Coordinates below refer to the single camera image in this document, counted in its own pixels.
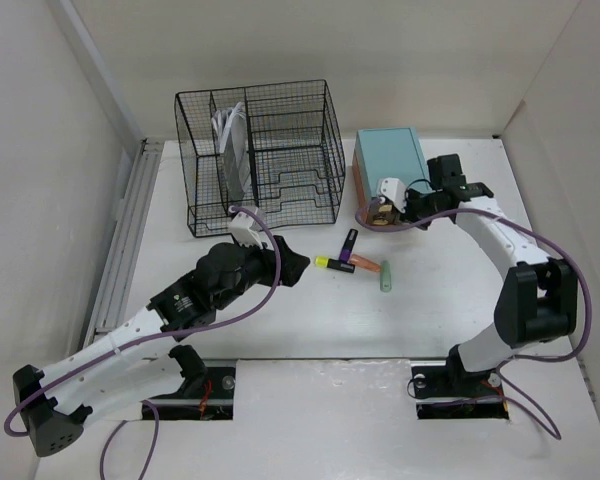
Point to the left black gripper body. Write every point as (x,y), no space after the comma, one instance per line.
(257,269)

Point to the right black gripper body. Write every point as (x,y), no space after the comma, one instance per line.
(420,206)

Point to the orange highlighter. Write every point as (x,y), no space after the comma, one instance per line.
(364,263)

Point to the green highlighter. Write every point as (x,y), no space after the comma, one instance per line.
(385,277)

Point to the grey booklet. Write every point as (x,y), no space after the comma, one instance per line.
(231,129)

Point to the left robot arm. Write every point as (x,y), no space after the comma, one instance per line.
(146,357)

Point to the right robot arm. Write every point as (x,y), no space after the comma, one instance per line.
(538,299)

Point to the yellow highlighter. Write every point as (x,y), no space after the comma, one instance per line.
(333,264)

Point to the purple highlighter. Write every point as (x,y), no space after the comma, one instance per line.
(348,245)

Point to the teal drawer box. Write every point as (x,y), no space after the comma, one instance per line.
(382,153)

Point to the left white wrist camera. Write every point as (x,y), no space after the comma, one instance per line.
(243,228)

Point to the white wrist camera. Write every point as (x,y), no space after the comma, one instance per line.
(392,191)
(243,228)

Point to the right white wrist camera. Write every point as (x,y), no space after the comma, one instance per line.
(392,191)

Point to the black wire mesh organizer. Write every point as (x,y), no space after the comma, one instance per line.
(295,150)

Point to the aluminium rail frame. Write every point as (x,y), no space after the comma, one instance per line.
(111,296)

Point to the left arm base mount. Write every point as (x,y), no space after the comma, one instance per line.
(210,390)

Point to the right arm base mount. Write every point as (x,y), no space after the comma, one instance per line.
(439,396)

